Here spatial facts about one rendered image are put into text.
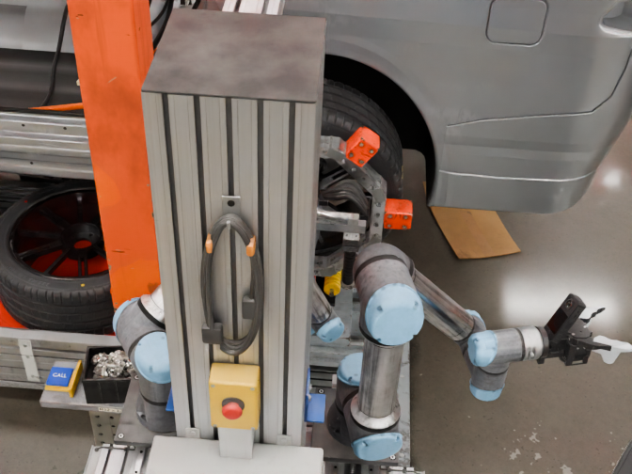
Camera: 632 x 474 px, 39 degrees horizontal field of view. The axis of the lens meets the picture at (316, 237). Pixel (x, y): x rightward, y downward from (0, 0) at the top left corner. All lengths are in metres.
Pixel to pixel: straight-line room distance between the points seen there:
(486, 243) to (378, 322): 2.43
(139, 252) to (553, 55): 1.37
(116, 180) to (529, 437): 1.82
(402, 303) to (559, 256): 2.49
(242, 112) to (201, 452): 0.78
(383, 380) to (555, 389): 1.76
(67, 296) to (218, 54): 1.94
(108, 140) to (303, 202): 1.17
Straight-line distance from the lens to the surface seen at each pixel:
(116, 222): 2.65
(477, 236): 4.21
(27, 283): 3.27
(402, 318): 1.81
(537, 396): 3.62
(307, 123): 1.29
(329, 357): 3.42
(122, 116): 2.41
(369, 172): 2.84
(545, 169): 3.09
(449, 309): 2.08
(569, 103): 2.95
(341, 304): 3.50
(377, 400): 2.03
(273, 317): 1.55
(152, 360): 2.23
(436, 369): 3.62
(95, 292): 3.20
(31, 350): 3.28
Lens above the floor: 2.71
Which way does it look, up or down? 41 degrees down
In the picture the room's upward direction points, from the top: 3 degrees clockwise
